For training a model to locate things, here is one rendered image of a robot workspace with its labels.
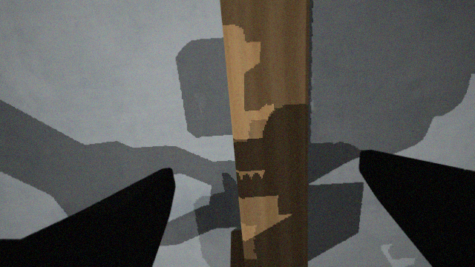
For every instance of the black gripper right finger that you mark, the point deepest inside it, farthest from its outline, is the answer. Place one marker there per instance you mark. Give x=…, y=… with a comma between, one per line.
x=433, y=204

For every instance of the brown wooden board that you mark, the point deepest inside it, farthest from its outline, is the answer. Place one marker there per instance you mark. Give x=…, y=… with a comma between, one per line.
x=266, y=46

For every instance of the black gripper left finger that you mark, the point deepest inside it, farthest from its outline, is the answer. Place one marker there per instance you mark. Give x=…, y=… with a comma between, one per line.
x=122, y=230

